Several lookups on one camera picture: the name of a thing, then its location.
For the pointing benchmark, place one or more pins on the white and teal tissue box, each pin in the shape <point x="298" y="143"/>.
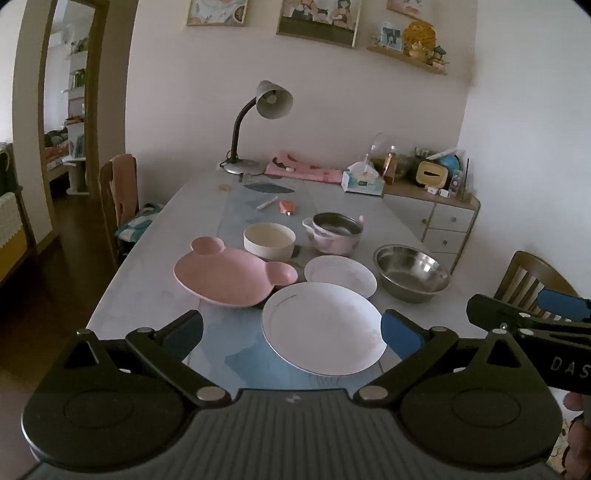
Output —
<point x="362" y="182"/>

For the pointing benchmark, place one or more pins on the wooden slat-back chair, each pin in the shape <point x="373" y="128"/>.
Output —
<point x="521" y="277"/>

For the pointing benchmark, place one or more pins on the yellow cartoon print fabric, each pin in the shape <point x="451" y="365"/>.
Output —
<point x="557" y="447"/>

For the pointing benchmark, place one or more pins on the grey gooseneck desk lamp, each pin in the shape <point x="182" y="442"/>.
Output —
<point x="272" y="99"/>

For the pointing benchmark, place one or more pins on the large white plate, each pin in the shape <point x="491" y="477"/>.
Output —
<point x="323" y="327"/>

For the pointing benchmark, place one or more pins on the white drawer cabinet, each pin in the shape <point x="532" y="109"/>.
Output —
<point x="443" y="221"/>

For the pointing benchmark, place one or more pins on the stainless steel bowl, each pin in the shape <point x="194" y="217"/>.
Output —
<point x="411" y="272"/>

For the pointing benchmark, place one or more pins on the wooden wall shelf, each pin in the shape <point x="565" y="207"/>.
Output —
<point x="406" y="59"/>

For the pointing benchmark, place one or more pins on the pink bear-shaped plate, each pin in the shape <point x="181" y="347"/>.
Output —
<point x="226" y="277"/>

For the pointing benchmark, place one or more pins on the small orange object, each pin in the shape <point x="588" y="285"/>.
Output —
<point x="287" y="207"/>

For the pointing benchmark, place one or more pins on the cream round bowl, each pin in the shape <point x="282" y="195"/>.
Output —
<point x="269" y="240"/>

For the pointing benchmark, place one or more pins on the yellow tissue holder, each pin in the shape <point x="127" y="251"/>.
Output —
<point x="430" y="175"/>

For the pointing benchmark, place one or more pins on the small photo frame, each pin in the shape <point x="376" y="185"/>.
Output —
<point x="391" y="37"/>

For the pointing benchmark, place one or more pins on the yellow flower decoration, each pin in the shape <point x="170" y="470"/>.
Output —
<point x="419" y="34"/>

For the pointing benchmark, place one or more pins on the small blue globe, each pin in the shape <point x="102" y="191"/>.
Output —
<point x="449" y="164"/>

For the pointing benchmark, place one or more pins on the teal checked seat cushion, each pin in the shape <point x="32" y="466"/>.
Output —
<point x="136" y="224"/>

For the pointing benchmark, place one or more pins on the clear reed diffuser bottle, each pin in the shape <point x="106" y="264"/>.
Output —
<point x="457" y="182"/>

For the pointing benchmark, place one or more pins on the small white plate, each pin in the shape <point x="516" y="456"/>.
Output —
<point x="339" y="274"/>

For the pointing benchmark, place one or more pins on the framed wall picture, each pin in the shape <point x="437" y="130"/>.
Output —
<point x="408" y="8"/>

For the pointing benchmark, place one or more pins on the clear glass dome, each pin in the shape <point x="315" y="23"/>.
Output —
<point x="377" y="145"/>

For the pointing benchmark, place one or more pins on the pink pot with steel liner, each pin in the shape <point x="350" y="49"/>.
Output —
<point x="330" y="242"/>

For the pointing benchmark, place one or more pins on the large framed wall poster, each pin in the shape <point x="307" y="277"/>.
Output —
<point x="318" y="21"/>

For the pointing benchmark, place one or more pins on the wooden chair with draped towel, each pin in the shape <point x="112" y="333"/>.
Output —
<point x="122" y="184"/>

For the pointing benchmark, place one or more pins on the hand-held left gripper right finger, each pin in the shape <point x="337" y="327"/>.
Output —
<point x="400" y="334"/>

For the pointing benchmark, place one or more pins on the white storage shelf unit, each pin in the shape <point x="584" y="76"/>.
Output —
<point x="76" y="115"/>

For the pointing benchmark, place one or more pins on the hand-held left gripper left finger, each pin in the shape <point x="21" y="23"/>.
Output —
<point x="184" y="333"/>

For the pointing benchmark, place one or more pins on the patterned blue table runner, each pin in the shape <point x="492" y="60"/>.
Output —
<point x="235" y="350"/>

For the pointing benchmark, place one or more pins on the folded pink cloth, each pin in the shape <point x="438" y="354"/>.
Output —
<point x="304" y="171"/>

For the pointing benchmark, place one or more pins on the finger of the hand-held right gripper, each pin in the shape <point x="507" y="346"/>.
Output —
<point x="565" y="303"/>
<point x="489" y="311"/>

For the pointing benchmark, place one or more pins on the white pen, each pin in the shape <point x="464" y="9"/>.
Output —
<point x="268" y="203"/>

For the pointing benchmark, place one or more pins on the small framed wall poster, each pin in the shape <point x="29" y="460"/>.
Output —
<point x="217" y="11"/>

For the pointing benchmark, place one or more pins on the person's right hand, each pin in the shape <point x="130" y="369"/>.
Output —
<point x="579" y="429"/>

